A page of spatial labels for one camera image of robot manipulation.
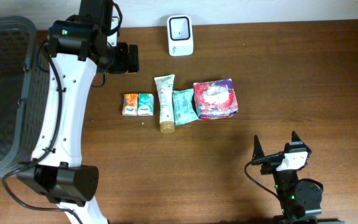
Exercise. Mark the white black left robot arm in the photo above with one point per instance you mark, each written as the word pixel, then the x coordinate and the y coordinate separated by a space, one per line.
pixel 77 48

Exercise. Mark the teal wipes packet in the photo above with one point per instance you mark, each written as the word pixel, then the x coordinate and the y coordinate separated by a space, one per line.
pixel 183 107

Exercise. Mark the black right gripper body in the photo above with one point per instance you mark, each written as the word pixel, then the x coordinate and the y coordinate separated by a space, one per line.
pixel 268 168

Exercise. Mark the red purple tissue pack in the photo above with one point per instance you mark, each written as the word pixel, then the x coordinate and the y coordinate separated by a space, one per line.
pixel 215 99

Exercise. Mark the grey plastic basket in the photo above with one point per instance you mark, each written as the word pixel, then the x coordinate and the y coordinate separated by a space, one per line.
pixel 24 87

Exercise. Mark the teal pocket tissue pack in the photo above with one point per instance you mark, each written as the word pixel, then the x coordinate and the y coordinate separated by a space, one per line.
pixel 145 104

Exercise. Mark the white green cream tube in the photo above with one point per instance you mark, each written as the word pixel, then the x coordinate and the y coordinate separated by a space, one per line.
pixel 164 86

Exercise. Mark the white barcode scanner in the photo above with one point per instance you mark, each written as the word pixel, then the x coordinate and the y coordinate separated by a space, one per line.
pixel 180 35

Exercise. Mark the orange pocket tissue pack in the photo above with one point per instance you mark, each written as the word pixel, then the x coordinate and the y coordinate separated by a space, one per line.
pixel 130 104

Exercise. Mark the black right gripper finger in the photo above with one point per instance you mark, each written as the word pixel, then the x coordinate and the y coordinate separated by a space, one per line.
pixel 295 139
pixel 258 152

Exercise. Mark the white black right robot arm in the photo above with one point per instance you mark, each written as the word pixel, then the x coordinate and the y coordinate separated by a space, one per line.
pixel 300 199

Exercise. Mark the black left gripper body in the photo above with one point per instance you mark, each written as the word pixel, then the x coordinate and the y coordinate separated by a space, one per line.
pixel 120 64

